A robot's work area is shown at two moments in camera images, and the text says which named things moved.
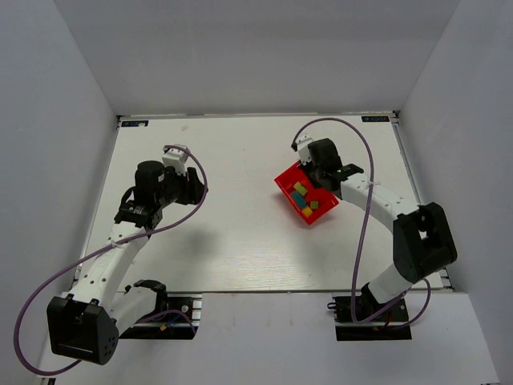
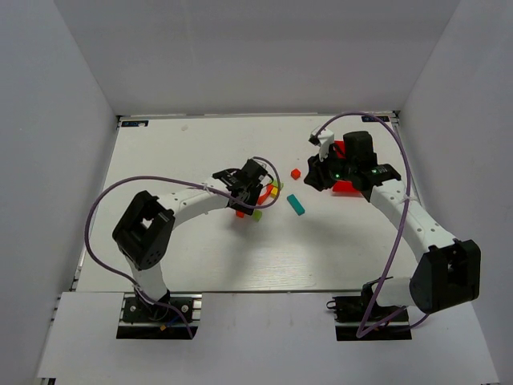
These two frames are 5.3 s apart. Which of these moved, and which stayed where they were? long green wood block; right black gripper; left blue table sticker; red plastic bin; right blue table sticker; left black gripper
Moved: left black gripper; red plastic bin; long green wood block
Stayed: left blue table sticker; right blue table sticker; right black gripper
